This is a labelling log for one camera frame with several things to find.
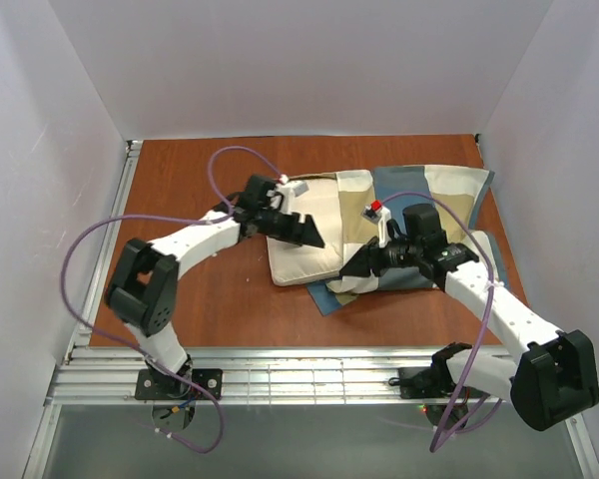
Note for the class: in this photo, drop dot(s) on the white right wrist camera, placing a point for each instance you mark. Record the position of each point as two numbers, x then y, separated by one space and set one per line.
377 213

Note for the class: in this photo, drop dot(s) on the aluminium left side rail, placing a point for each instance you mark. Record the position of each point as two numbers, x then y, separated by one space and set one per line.
81 335

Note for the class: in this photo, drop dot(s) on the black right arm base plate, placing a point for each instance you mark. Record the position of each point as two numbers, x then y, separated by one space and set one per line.
425 383

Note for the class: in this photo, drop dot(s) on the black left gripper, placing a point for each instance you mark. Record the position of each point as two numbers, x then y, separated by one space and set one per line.
296 228

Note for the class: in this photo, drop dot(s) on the blue beige white patchwork pillowcase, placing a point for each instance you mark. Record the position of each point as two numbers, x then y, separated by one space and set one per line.
435 207

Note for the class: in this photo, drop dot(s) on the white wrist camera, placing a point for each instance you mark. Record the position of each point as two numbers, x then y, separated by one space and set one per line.
285 192
377 213

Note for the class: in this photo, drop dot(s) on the aluminium front rail frame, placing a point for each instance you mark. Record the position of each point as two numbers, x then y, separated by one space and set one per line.
251 376

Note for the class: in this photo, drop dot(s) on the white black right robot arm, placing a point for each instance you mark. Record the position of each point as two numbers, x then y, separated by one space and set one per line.
549 376

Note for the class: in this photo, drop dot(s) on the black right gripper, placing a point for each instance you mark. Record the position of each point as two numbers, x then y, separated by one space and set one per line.
372 259

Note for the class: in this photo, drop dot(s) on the cream white pillow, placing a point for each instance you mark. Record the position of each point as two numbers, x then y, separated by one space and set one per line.
315 251

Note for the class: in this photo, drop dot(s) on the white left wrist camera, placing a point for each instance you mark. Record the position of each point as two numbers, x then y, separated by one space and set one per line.
285 192

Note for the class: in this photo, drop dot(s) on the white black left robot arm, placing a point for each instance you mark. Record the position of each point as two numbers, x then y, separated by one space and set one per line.
142 291

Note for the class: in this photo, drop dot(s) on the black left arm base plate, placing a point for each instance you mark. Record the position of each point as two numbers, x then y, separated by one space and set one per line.
153 385

